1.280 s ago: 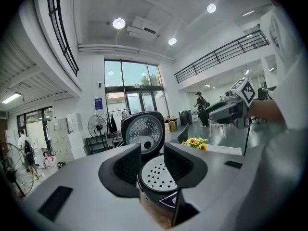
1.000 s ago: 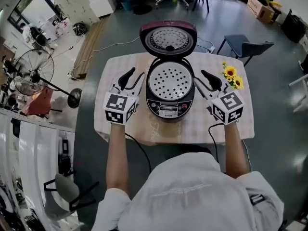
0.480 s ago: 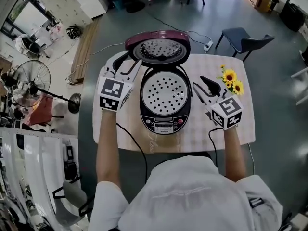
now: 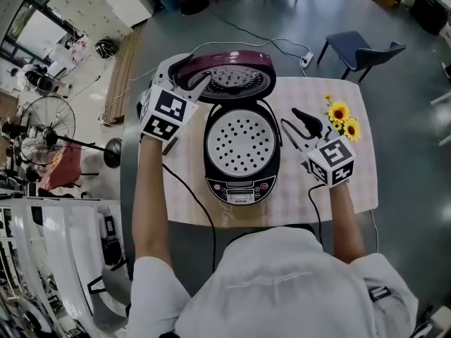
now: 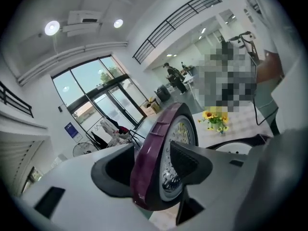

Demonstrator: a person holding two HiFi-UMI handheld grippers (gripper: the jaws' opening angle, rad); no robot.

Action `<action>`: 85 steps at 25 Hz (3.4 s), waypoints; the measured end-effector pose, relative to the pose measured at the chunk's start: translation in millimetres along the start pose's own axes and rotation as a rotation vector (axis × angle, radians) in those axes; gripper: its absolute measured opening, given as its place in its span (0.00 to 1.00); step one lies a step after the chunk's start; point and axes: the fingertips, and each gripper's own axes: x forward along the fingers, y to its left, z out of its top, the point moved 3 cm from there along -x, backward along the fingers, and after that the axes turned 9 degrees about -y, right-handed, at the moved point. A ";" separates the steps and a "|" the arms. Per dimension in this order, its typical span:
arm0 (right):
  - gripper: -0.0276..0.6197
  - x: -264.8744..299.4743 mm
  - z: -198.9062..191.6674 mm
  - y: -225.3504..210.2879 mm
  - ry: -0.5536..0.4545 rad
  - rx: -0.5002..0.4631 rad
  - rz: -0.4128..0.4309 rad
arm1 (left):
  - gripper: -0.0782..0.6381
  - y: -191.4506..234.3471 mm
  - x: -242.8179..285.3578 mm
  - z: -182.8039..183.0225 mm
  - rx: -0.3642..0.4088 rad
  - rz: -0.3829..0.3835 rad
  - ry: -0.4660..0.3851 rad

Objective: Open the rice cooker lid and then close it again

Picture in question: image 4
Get black floor cable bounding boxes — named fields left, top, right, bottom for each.
left=211, top=8, right=306, bottom=63

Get sunflower bouquet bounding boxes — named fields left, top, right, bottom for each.
left=319, top=93, right=363, bottom=144

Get grey chair with black legs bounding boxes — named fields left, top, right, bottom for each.
left=86, top=257, right=133, bottom=334

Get red cloth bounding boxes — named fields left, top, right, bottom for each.
left=38, top=142, right=84, bottom=192

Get coil of cables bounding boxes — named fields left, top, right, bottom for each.
left=94, top=39, right=119, bottom=59

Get person's left forearm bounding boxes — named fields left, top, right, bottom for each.
left=132, top=135, right=184, bottom=270

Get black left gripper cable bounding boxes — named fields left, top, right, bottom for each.
left=161, top=162, right=218, bottom=274

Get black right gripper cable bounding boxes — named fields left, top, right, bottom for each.
left=308, top=183, right=325, bottom=246

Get purple rice cooker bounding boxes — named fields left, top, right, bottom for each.
left=168, top=49, right=283, bottom=206

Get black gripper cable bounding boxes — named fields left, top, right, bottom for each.
left=308, top=183, right=325, bottom=246
left=161, top=162, right=218, bottom=274

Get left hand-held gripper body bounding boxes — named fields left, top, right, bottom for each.
left=138, top=82, right=200, bottom=143

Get white perforated steamer tray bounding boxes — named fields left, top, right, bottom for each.
left=206, top=109, right=276, bottom=179

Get blue-grey chair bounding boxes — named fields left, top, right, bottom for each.
left=316, top=30, right=408, bottom=84

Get checkered tablecloth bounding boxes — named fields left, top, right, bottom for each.
left=161, top=75, right=380, bottom=229

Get thin white cable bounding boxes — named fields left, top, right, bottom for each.
left=368, top=208, right=381, bottom=255

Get person's white shirt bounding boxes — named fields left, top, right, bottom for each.
left=126, top=225, right=420, bottom=338

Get person's right forearm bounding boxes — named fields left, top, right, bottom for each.
left=329, top=183, right=367, bottom=265

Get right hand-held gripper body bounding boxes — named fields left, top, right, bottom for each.
left=300, top=126, right=356, bottom=189

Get brown wooden board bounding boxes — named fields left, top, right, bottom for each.
left=104, top=23, right=145, bottom=125

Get black case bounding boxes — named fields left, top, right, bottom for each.
left=410, top=0, right=451, bottom=37

